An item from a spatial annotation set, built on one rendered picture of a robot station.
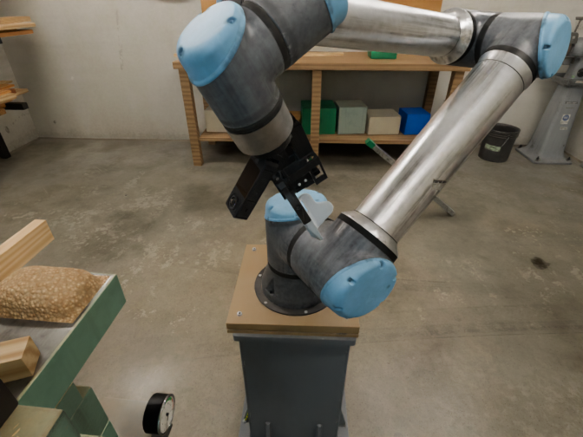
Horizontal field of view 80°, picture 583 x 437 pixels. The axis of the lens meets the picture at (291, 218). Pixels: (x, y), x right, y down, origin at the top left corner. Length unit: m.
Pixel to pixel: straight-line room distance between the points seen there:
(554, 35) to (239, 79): 0.63
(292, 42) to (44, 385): 0.49
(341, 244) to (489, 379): 1.12
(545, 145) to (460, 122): 3.11
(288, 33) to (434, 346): 1.45
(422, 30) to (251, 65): 0.46
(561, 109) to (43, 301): 3.74
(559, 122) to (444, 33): 3.04
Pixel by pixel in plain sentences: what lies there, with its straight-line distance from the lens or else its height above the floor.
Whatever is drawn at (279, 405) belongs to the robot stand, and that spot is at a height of 0.22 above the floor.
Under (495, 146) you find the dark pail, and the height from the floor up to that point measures 0.15.
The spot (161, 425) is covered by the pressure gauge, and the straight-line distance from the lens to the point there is 0.70.
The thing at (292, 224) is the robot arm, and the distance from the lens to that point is 0.76.
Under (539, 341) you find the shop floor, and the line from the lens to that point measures 1.92.
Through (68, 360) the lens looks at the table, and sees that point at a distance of 0.54.
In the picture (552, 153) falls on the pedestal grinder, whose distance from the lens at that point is 3.92.
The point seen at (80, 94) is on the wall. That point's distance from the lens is 4.15.
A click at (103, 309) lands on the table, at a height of 0.88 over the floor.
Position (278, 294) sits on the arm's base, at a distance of 0.89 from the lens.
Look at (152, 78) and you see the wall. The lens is 3.77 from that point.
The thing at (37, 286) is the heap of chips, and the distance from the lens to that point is 0.57.
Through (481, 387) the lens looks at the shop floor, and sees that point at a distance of 1.64.
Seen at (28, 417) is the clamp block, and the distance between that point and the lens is 0.40.
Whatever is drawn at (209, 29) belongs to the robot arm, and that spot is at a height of 1.23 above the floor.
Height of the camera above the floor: 1.26
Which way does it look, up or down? 33 degrees down
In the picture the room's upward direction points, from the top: straight up
